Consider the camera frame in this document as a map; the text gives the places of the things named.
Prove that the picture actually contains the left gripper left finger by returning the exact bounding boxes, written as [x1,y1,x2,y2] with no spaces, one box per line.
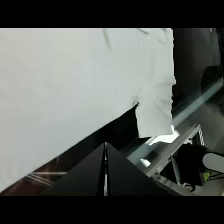
[42,142,107,197]

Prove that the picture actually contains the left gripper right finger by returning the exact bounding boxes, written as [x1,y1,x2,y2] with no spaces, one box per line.
[105,142,175,197]

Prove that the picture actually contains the white T-shirt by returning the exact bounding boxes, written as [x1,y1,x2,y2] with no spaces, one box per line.
[0,27,177,193]

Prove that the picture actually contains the silver frame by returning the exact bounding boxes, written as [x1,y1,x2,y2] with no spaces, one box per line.
[128,79,224,197]

